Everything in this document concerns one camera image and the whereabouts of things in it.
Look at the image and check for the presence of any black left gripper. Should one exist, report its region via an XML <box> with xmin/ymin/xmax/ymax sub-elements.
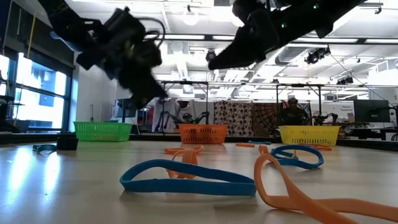
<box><xmin>77</xmin><ymin>40</ymin><xmax>169</xmax><ymax>110</ymax></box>

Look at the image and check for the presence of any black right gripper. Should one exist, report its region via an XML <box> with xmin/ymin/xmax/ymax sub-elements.
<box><xmin>207</xmin><ymin>11</ymin><xmax>293</xmax><ymax>71</ymax></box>

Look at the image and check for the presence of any yellow plastic basket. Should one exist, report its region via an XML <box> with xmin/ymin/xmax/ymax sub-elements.
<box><xmin>279</xmin><ymin>125</ymin><xmax>341</xmax><ymax>146</ymax></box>

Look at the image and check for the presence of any black rubber band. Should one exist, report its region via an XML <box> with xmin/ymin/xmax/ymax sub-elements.
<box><xmin>56</xmin><ymin>136</ymin><xmax>79</xmax><ymax>151</ymax></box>

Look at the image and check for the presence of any monitor on stand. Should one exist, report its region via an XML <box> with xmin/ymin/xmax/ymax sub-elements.
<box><xmin>115</xmin><ymin>97</ymin><xmax>140</xmax><ymax>124</ymax></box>

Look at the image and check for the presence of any white hanging cloth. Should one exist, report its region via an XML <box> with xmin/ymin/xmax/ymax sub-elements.
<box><xmin>152</xmin><ymin>98</ymin><xmax>215</xmax><ymax>131</ymax></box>

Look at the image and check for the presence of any brown dotted hanging cloth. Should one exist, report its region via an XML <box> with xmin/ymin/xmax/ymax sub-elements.
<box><xmin>213</xmin><ymin>100</ymin><xmax>254</xmax><ymax>138</ymax></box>

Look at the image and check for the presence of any orange plastic basket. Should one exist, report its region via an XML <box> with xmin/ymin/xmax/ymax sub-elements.
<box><xmin>179</xmin><ymin>124</ymin><xmax>229</xmax><ymax>145</ymax></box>

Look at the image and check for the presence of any green plastic basket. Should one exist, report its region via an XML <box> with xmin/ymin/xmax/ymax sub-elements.
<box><xmin>73</xmin><ymin>121</ymin><xmax>134</xmax><ymax>143</ymax></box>

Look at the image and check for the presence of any dark orange patterned cloth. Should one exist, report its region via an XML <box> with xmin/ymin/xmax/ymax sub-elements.
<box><xmin>252</xmin><ymin>102</ymin><xmax>284</xmax><ymax>137</ymax></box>

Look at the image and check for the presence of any black ceiling spotlight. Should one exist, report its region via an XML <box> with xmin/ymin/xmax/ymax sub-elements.
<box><xmin>303</xmin><ymin>45</ymin><xmax>331</xmax><ymax>65</ymax></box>
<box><xmin>336</xmin><ymin>75</ymin><xmax>355</xmax><ymax>86</ymax></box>

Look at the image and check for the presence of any person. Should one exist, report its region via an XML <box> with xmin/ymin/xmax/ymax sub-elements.
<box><xmin>277</xmin><ymin>97</ymin><xmax>309</xmax><ymax>127</ymax></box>

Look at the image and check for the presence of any colourful quilt cloth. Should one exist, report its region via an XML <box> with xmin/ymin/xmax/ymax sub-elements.
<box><xmin>282</xmin><ymin>100</ymin><xmax>312</xmax><ymax>126</ymax></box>

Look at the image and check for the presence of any large window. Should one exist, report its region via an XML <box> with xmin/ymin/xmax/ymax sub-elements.
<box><xmin>0</xmin><ymin>52</ymin><xmax>74</xmax><ymax>132</ymax></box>

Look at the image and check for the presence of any black background monitor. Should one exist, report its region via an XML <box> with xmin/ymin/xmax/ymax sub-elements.
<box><xmin>353</xmin><ymin>99</ymin><xmax>392</xmax><ymax>123</ymax></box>

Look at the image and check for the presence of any black background desk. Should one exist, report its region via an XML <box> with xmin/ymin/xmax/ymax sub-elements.
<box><xmin>340</xmin><ymin>120</ymin><xmax>398</xmax><ymax>141</ymax></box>

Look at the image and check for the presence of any round black ceiling camera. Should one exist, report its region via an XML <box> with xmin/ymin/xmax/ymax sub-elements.
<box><xmin>205</xmin><ymin>49</ymin><xmax>218</xmax><ymax>63</ymax></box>

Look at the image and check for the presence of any black metal frame stand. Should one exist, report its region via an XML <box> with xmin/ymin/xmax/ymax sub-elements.
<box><xmin>160</xmin><ymin>80</ymin><xmax>210</xmax><ymax>135</ymax></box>
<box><xmin>275</xmin><ymin>82</ymin><xmax>324</xmax><ymax>127</ymax></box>

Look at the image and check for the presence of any black overhead frame beam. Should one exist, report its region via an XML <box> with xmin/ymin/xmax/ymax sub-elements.
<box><xmin>163</xmin><ymin>32</ymin><xmax>398</xmax><ymax>45</ymax></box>

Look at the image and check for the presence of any white ring light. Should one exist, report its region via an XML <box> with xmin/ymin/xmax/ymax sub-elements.
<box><xmin>181</xmin><ymin>7</ymin><xmax>200</xmax><ymax>27</ymax></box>

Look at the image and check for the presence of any black aluminium table frame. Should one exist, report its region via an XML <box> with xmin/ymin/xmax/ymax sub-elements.
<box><xmin>0</xmin><ymin>132</ymin><xmax>398</xmax><ymax>152</ymax></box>

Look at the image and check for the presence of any black left camera cable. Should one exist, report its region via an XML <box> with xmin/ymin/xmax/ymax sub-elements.
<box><xmin>138</xmin><ymin>17</ymin><xmax>166</xmax><ymax>43</ymax></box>

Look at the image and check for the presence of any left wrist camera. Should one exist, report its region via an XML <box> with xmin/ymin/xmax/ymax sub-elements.
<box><xmin>105</xmin><ymin>6</ymin><xmax>147</xmax><ymax>44</ymax></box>

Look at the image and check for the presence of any silver ventilation duct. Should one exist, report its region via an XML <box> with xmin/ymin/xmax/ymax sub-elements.
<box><xmin>273</xmin><ymin>40</ymin><xmax>354</xmax><ymax>66</ymax></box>

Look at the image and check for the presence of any white wall sign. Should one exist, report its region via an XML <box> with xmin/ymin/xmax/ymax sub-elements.
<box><xmin>322</xmin><ymin>101</ymin><xmax>355</xmax><ymax>123</ymax></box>

